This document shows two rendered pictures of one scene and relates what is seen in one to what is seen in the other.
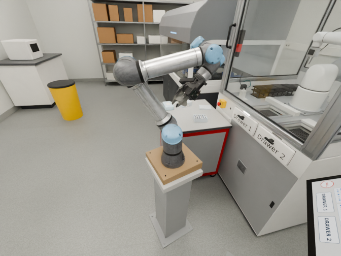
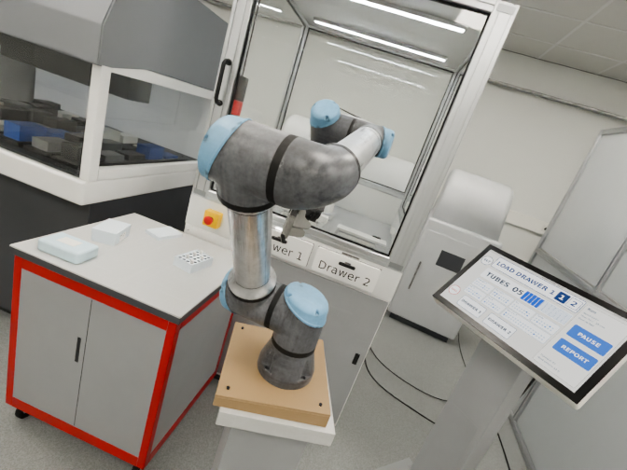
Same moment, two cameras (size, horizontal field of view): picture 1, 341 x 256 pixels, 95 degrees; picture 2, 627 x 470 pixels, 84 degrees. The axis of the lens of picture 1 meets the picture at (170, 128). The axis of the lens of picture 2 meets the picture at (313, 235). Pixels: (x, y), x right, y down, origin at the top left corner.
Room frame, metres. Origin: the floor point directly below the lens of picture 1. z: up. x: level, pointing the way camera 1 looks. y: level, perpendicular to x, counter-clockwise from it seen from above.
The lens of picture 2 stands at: (0.49, 0.72, 1.41)
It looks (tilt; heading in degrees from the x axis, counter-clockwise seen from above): 17 degrees down; 291
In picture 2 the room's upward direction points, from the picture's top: 19 degrees clockwise
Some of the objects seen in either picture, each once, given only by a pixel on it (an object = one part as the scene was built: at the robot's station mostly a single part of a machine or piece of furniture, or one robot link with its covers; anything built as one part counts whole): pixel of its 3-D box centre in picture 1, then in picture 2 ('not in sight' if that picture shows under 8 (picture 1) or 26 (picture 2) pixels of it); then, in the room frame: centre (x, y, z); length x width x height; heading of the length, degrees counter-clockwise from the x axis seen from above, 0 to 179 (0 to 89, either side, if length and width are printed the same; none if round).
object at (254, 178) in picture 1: (274, 157); (288, 295); (1.20, -1.08, 0.40); 1.03 x 0.95 x 0.80; 14
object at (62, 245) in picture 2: (168, 105); (69, 247); (1.56, 0.03, 0.78); 0.15 x 0.10 x 0.04; 16
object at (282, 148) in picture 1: (272, 144); (345, 269); (0.83, -0.68, 0.87); 0.29 x 0.02 x 0.11; 14
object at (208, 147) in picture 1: (188, 141); (136, 333); (1.46, -0.21, 0.38); 0.62 x 0.58 x 0.76; 14
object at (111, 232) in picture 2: (185, 103); (111, 231); (1.62, -0.16, 0.79); 0.13 x 0.09 x 0.05; 120
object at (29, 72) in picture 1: (36, 72); not in sight; (3.39, 2.87, 0.61); 1.15 x 0.72 x 1.22; 10
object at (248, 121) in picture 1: (243, 120); (279, 243); (1.13, -0.61, 0.87); 0.29 x 0.02 x 0.11; 14
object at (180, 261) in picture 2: (200, 118); (193, 260); (1.31, -0.28, 0.78); 0.12 x 0.08 x 0.04; 93
